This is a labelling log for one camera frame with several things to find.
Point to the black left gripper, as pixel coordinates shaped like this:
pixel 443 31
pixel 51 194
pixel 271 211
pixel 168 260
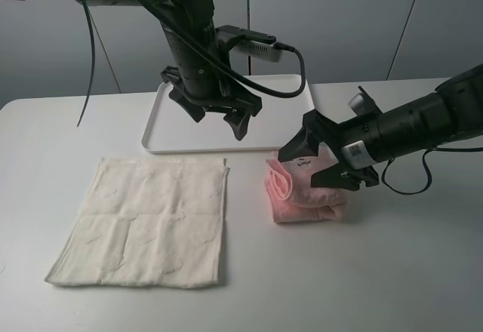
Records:
pixel 207 93

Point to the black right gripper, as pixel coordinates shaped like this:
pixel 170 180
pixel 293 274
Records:
pixel 319 129

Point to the pink towel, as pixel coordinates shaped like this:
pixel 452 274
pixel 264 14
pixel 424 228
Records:
pixel 291 197

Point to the cream white towel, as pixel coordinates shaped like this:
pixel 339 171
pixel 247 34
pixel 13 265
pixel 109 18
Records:
pixel 155 221

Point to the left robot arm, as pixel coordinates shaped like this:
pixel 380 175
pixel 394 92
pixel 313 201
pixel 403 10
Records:
pixel 191 34

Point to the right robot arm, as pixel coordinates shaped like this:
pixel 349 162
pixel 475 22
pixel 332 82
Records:
pixel 453 112

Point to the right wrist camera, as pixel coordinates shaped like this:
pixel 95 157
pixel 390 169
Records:
pixel 362 104

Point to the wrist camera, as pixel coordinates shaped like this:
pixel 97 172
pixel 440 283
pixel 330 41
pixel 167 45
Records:
pixel 250 43
pixel 362 104

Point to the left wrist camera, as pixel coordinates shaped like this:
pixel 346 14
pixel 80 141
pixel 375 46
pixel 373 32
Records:
pixel 250 43

